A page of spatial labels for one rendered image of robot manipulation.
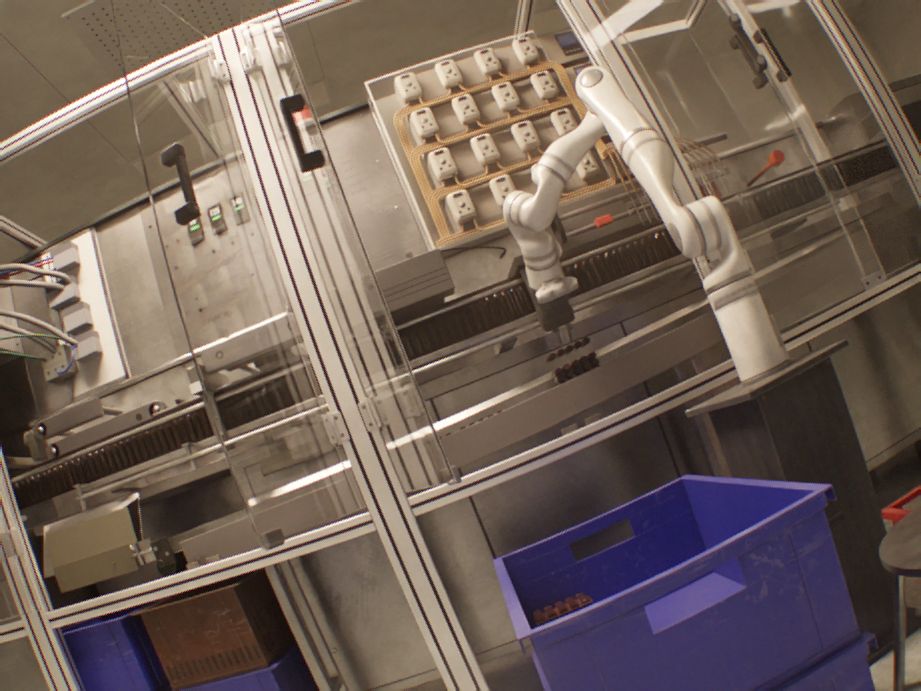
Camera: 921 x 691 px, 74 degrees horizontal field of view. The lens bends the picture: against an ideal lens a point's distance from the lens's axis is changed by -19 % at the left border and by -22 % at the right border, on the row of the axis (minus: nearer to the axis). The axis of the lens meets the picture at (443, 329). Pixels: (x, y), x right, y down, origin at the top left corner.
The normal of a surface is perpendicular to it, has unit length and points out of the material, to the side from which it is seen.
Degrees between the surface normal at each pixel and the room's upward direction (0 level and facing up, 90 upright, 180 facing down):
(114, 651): 90
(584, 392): 90
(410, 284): 90
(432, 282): 90
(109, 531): 79
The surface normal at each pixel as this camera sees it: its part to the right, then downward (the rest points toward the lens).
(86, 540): -0.07, -0.34
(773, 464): -0.92, 0.33
